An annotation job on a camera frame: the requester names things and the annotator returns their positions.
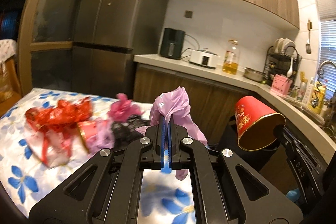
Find black plastic bag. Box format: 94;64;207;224
111;114;150;149

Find red pink paper cup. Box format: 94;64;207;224
77;118;114;155

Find lilac plastic bag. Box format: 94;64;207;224
122;87;215;191

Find red printed plastic bag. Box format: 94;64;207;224
25;97;93;168

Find pink plastic bag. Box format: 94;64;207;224
108;93;143;123

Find black trash bin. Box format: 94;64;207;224
209;115;280;172

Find blue gloved hand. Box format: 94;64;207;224
286;188;301;203

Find wooden lower cabinet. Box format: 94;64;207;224
133;64;335;193

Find steel sink basin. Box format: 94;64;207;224
285;98;335;138

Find yellow detergent bottle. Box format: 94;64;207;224
307;81;326;114

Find blue floral tablecloth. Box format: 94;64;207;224
0;87;197;224

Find pink utensil holder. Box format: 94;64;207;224
270;75;292;96

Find chrome sink faucet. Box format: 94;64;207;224
316;60;336;109

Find steel mixing bowl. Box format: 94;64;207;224
243;68;265;83

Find cooking oil bottle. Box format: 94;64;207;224
222;39;240;75

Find white electric cooker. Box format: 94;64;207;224
189;48;219;69

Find black dish rack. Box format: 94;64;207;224
263;38;302;88

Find hanging metal spatula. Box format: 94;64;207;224
305;19;312;54

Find black air fryer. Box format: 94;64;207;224
159;28;186;60

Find window blinds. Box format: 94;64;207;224
319;20;335;95

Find orange chair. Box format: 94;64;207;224
0;56;22;116

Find glass wooden door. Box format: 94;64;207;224
18;0;81;95

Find dark grey refrigerator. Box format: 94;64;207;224
71;0;168;97

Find dotted white cloth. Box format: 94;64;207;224
0;39;17;63

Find dark wall socket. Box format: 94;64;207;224
184;10;193;19

